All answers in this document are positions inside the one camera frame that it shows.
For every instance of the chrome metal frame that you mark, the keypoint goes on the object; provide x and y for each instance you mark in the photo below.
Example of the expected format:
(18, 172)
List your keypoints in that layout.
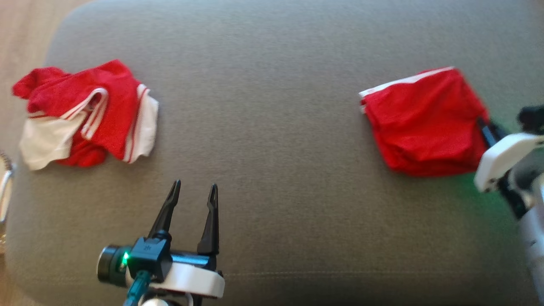
(5, 187)

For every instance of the red white sports jersey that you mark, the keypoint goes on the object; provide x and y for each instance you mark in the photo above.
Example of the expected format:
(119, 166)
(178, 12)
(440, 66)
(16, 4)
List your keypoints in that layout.
(114, 110)

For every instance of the wrist black camera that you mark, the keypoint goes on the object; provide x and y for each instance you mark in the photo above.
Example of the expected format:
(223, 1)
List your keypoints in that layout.
(533, 118)
(151, 257)

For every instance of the large grey sofa seat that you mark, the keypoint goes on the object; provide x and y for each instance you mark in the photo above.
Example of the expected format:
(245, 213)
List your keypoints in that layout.
(272, 170)

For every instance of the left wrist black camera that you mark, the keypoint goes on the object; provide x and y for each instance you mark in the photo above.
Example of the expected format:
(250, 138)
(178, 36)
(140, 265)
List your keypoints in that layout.
(151, 257)

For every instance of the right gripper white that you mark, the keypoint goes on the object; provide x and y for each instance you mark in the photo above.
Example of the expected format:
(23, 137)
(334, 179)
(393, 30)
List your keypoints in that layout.
(501, 159)

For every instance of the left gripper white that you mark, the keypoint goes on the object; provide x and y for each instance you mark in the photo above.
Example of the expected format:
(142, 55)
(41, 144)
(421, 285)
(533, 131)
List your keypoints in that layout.
(195, 280)

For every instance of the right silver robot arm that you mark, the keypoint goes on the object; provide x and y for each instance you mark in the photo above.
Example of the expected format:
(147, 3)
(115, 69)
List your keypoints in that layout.
(533, 221)

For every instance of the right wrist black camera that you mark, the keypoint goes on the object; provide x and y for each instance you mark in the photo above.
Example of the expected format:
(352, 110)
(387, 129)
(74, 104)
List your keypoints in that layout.
(533, 118)

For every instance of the red shorts white stripe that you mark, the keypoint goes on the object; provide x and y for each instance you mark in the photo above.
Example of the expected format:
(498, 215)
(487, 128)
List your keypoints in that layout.
(425, 123)

